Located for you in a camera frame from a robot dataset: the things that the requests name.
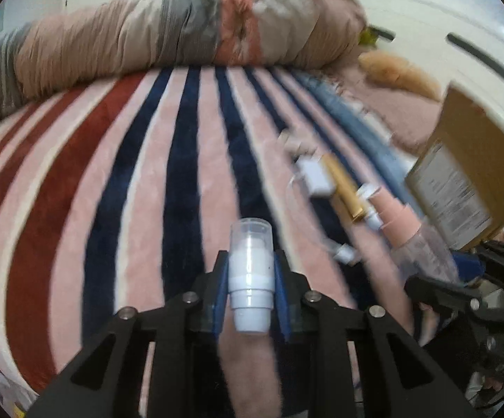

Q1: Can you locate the tan plush toy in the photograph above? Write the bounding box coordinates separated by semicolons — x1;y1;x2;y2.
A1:
358;50;443;100

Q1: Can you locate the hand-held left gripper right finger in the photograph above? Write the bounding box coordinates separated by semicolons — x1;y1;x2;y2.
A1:
271;250;483;418

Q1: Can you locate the white pump bottle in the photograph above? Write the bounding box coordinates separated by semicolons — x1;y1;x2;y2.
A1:
228;217;276;335

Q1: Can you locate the pink fuzzy blanket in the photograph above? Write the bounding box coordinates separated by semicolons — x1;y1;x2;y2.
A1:
336;59;444;154

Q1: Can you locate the blue cloth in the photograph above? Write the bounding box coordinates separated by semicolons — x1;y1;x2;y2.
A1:
295;72;414;210

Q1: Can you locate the rolled striped quilt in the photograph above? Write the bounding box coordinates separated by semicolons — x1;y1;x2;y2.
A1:
0;0;368;138

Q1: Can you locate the striped plush blanket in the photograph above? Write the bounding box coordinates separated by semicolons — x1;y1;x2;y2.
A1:
0;65;413;418

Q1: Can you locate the white headboard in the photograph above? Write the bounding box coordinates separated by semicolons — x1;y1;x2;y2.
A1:
348;0;504;151

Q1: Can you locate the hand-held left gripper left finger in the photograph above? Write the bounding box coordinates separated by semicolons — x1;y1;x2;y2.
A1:
25;250;231;418

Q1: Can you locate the clear bottle with pink cap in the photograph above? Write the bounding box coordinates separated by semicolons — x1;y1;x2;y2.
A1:
367;185;460;283

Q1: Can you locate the brown cardboard box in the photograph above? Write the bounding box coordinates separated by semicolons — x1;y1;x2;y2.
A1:
404;80;504;253

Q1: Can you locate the white charger adapter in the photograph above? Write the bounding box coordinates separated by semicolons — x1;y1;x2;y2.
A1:
297;157;336;198

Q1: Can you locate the gold tube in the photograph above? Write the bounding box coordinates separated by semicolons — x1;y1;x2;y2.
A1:
323;153;372;224

